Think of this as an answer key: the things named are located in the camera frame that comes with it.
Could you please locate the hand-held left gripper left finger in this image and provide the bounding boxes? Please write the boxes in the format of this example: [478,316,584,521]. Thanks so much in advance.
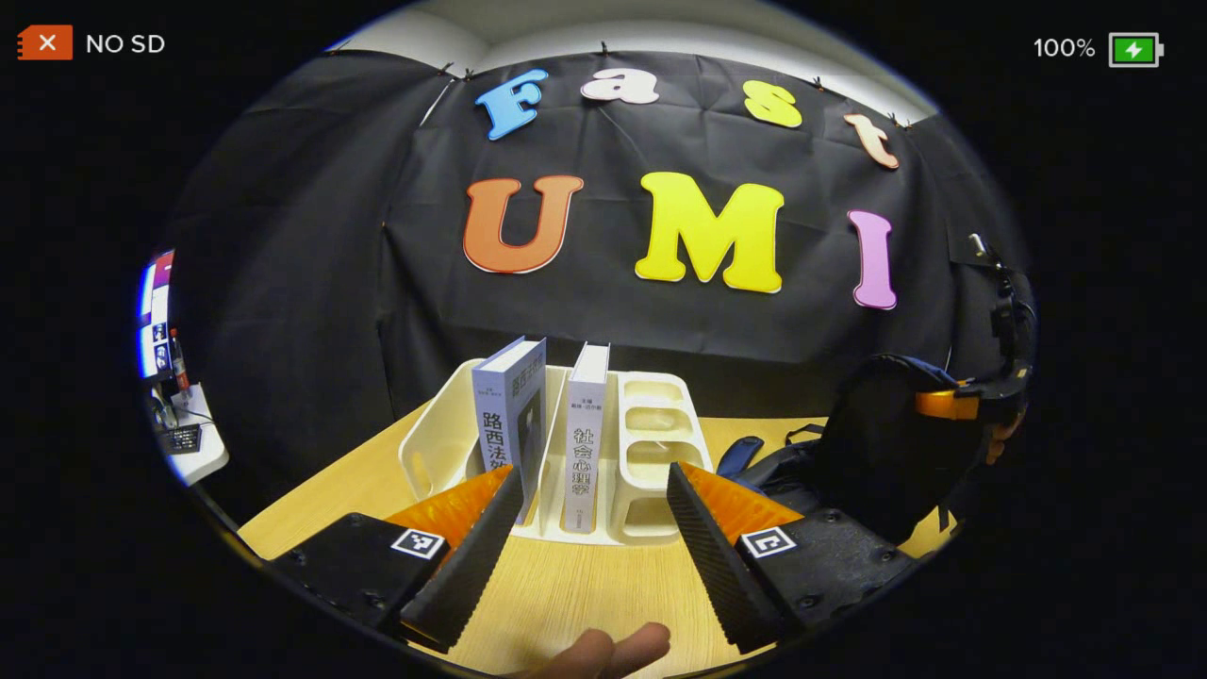
[269,464,525,654]

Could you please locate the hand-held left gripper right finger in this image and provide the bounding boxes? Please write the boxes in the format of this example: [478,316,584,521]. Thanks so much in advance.
[666,461,918,656]

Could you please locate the blue schoolbag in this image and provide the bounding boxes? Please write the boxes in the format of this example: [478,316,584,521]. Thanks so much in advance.
[717,354,991,550]

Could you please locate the white plastic bookshelf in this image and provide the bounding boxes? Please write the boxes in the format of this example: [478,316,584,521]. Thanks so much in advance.
[399,358,715,546]

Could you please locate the grey book with figure cover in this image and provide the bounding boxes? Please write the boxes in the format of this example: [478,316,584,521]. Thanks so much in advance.
[471,337,548,524]

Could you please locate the white book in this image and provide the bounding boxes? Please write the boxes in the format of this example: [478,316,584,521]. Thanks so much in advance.
[560,342,611,534]

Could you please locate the white side table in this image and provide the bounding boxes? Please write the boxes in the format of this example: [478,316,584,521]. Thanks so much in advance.
[151,382,230,487]

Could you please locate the computer monitor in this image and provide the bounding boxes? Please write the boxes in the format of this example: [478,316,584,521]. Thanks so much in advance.
[140,250,176,378]

